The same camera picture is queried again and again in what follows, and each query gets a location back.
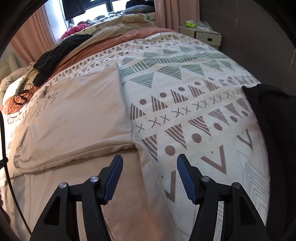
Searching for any white nightstand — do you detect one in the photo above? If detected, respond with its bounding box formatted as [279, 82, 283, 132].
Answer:
[179, 20, 222, 50]

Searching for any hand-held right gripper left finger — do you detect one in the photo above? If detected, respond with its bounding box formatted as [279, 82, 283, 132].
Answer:
[30, 154, 124, 241]

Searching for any pink fluffy cloth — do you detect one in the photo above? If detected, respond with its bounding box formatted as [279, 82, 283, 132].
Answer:
[60, 25, 87, 40]

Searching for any black cloth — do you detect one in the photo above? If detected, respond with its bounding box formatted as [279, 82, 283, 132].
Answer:
[242, 84, 296, 232]

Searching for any pink curtain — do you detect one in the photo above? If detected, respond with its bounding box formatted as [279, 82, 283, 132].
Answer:
[10, 16, 58, 65]
[154, 0, 200, 32]

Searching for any geometric patterned bed blanket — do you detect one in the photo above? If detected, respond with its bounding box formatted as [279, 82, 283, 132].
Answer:
[0, 32, 271, 241]

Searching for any beige jacket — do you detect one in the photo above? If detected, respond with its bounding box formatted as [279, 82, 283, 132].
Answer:
[7, 62, 183, 241]

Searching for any beige duvet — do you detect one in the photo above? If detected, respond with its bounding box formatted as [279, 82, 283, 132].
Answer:
[76, 13, 158, 38]

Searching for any white pillow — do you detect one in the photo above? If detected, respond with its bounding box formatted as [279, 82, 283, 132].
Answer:
[2, 75, 26, 102]

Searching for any black hanging jacket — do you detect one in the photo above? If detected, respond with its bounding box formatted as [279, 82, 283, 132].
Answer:
[62, 0, 86, 20]

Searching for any black framed window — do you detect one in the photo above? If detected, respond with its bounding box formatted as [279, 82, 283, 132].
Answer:
[44, 0, 155, 24]

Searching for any black knit sweater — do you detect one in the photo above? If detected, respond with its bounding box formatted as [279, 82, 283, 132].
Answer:
[33, 34, 93, 86]

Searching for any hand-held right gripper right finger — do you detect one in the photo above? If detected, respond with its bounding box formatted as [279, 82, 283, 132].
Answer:
[176, 154, 271, 241]

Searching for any black cable bundle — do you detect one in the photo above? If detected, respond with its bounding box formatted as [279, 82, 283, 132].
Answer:
[6, 82, 35, 116]

